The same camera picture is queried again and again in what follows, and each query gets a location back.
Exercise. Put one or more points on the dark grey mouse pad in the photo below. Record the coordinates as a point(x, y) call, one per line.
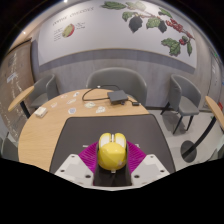
point(100, 125)

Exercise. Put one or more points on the small round wooden table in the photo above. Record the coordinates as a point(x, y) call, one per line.
point(215, 111)
point(20, 98)

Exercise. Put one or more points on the yellow computer mouse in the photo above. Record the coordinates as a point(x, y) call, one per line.
point(112, 155)

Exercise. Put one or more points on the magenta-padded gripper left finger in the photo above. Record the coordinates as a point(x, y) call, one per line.
point(71, 166)

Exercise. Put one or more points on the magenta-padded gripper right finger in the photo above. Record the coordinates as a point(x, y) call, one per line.
point(151, 166)

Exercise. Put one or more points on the flat black device box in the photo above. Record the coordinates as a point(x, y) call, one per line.
point(117, 96)

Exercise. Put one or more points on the grey upholstered chair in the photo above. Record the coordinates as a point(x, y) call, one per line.
point(185, 100)
point(41, 90)
point(116, 78)

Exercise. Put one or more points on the brown printed wall panel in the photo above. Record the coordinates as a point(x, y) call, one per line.
point(13, 80)

